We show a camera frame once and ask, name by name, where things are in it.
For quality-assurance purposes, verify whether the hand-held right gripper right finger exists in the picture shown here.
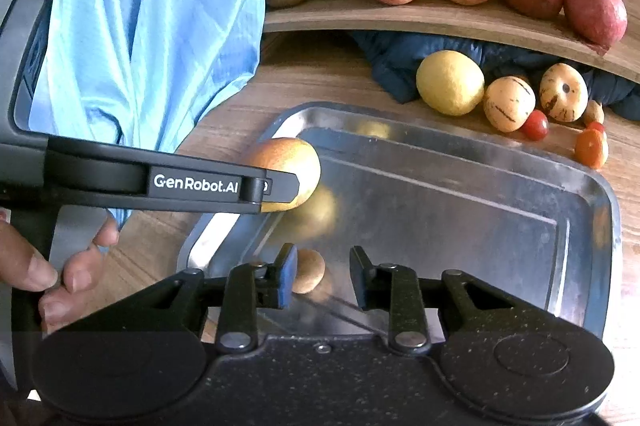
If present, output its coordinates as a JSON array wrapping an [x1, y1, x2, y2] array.
[[349, 246, 531, 355]]

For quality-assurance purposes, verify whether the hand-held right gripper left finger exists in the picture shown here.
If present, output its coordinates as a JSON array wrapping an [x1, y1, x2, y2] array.
[[117, 243, 299, 354]]

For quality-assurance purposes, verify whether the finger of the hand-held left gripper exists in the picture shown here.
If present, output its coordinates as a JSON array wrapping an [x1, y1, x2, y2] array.
[[239, 173, 301, 214]]

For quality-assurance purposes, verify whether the yellow-red apple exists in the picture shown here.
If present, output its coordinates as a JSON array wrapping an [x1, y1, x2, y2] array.
[[247, 137, 322, 213]]

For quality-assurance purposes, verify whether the metal tray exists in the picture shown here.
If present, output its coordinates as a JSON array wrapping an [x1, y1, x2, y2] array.
[[176, 102, 621, 342]]

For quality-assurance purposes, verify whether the orange tangerine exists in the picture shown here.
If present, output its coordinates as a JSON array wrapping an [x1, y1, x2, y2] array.
[[574, 128, 609, 169]]

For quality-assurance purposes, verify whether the person's left hand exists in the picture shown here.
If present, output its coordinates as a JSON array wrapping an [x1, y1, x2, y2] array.
[[0, 211, 121, 335]]

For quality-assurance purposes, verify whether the light blue cloth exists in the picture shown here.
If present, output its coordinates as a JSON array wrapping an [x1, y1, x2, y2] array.
[[0, 0, 266, 227]]

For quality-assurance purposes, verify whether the dark blue cloth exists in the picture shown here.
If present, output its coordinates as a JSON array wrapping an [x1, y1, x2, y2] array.
[[350, 30, 640, 121]]

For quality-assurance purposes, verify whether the yellow lemon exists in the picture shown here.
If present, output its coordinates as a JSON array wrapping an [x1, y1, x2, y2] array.
[[416, 50, 486, 117]]

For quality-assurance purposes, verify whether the wooden shelf board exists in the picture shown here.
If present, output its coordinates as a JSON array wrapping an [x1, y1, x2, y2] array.
[[262, 0, 640, 84]]

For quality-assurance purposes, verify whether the striped pepino melon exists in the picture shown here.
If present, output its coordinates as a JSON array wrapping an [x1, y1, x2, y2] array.
[[540, 63, 589, 123], [483, 76, 537, 133]]

